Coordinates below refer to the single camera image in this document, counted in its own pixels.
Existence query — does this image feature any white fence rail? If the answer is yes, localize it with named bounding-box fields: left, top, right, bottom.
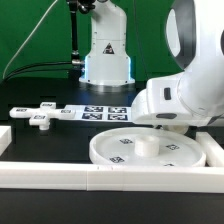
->
left=0, top=126, right=12, bottom=156
left=196, top=132, right=224, bottom=167
left=0, top=162, right=224, bottom=193

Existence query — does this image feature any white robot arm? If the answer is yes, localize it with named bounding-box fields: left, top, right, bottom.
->
left=80, top=0, right=224, bottom=126

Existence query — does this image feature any white round table top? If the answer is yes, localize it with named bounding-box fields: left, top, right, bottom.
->
left=89, top=127, right=206, bottom=167

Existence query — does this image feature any black cable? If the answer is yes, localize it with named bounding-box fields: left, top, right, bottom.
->
left=0, top=60, right=74, bottom=84

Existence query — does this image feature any white right fence rail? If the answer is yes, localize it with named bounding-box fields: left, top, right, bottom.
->
left=196, top=132, right=224, bottom=167

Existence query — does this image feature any white left fence rail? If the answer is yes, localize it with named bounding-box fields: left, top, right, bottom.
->
left=0, top=126, right=12, bottom=156

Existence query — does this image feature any white cable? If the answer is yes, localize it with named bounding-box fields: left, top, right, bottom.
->
left=1, top=0, right=60, bottom=80

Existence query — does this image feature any white front fence rail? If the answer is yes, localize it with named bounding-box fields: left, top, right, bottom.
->
left=0, top=162, right=224, bottom=193

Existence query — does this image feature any black camera stand pole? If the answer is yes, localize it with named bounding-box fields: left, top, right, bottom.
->
left=66, top=0, right=80, bottom=65

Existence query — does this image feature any white cross-shaped table base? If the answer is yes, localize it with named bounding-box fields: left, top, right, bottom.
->
left=9, top=102, right=75, bottom=130

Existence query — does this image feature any white marker sheet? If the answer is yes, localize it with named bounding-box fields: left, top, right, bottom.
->
left=65, top=105, right=132, bottom=122

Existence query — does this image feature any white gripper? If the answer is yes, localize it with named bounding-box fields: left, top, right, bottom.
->
left=131, top=73, right=211, bottom=127

